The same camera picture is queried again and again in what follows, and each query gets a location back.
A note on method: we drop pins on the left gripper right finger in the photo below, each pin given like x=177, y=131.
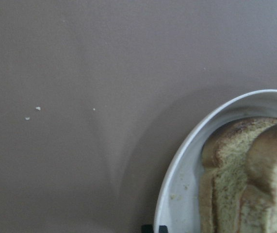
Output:
x=163, y=229

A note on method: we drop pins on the white round plate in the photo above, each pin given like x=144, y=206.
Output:
x=177, y=205

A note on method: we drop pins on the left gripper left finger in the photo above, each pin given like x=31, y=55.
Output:
x=147, y=228

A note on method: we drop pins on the plain bread slice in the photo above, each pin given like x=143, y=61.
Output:
x=258, y=210

